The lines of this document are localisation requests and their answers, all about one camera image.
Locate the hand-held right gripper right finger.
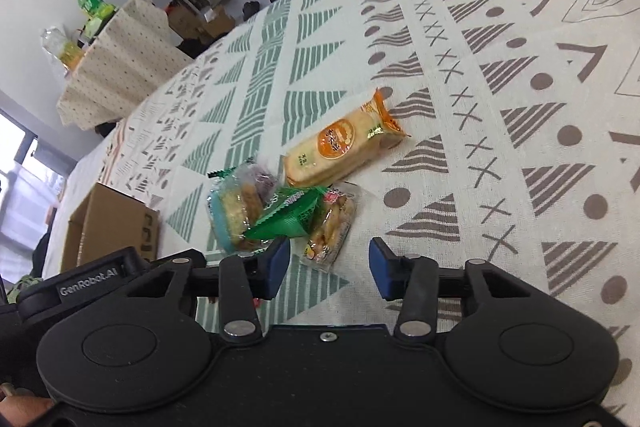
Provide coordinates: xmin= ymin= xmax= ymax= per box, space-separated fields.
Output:
xmin=369 ymin=237 xmax=556 ymax=340

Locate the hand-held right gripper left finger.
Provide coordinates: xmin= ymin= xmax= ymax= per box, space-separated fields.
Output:
xmin=114 ymin=237 xmax=292 ymax=343

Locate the green triangular snack packet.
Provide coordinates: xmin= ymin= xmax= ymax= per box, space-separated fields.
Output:
xmin=244 ymin=188 xmax=321 ymax=242

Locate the brown cardboard box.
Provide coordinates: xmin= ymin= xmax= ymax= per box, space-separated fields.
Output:
xmin=60 ymin=183 xmax=161 ymax=273

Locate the clear biscuit stick packet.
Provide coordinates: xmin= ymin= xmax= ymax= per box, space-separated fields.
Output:
xmin=300 ymin=184 xmax=361 ymax=265

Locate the blue sandwich cookie packet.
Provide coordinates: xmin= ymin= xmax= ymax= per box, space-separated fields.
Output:
xmin=207 ymin=159 xmax=278 ymax=253

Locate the orange cracker packet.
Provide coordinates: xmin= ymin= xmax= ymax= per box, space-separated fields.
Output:
xmin=282 ymin=88 xmax=407 ymax=188

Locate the person's left hand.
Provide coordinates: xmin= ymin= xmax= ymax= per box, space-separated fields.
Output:
xmin=0 ymin=394 xmax=55 ymax=427

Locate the white bed sheet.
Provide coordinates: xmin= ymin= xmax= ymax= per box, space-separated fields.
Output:
xmin=42 ymin=122 xmax=131 ymax=278

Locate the round table with dotted cloth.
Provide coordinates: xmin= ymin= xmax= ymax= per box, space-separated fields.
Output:
xmin=56 ymin=0 xmax=196 ymax=130

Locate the clear bottle with yellow liquid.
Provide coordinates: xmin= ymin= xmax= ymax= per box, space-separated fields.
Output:
xmin=41 ymin=26 xmax=83 ymax=72

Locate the patterned blanket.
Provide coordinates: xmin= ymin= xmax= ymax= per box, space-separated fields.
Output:
xmin=97 ymin=0 xmax=640 ymax=425

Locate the cardboard box on floor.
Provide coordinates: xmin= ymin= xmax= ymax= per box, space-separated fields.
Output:
xmin=167 ymin=2 xmax=236 ymax=42

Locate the green box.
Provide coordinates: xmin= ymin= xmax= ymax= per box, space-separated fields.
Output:
xmin=82 ymin=14 xmax=108 ymax=38

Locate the green soda bottle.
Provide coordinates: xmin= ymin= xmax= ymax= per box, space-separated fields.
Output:
xmin=71 ymin=0 xmax=117 ymax=18

